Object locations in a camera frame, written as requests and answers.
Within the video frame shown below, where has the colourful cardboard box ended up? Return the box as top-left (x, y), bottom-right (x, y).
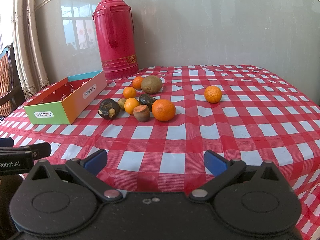
top-left (24, 71), bottom-right (107, 125)

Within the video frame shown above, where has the wooden chair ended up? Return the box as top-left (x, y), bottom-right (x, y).
top-left (0, 44), bottom-right (25, 118)

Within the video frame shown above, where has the small green-brown fruit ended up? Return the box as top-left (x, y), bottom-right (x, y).
top-left (117, 98), bottom-right (127, 111)

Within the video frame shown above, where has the red white checkered tablecloth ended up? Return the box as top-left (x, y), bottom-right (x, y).
top-left (1, 65), bottom-right (319, 239)

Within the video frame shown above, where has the small orange behind kiwi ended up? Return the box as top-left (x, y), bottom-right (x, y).
top-left (132, 76), bottom-right (144, 90)

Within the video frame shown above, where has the brown cut fruit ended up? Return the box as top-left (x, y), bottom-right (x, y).
top-left (133, 105), bottom-right (150, 122)

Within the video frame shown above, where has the small orange middle left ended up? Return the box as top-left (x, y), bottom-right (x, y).
top-left (123, 87), bottom-right (137, 99)

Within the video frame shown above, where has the red thermos flask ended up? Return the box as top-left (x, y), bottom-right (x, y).
top-left (92, 0), bottom-right (138, 80)

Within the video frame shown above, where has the small orange front centre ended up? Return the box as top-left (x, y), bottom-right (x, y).
top-left (124, 98), bottom-right (140, 115)

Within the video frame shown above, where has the dark rotten fruit left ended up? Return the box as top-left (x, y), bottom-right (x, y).
top-left (98, 99), bottom-right (120, 120)

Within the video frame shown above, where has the brown kiwi fruit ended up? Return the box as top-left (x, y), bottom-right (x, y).
top-left (141, 75), bottom-right (163, 94)

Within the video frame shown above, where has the dark rotten fruit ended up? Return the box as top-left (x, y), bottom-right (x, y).
top-left (138, 93), bottom-right (157, 111)
top-left (98, 99), bottom-right (120, 120)

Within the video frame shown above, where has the lone orange on right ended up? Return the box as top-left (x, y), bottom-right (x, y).
top-left (204, 86), bottom-right (222, 103)

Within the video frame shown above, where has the dark rotten fruit centre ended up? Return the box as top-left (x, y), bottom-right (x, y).
top-left (138, 93), bottom-right (157, 111)

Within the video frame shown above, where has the large orange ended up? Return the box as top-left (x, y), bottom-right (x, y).
top-left (151, 99), bottom-right (176, 121)

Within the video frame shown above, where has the beige curtain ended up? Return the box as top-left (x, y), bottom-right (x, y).
top-left (12, 0), bottom-right (49, 100)

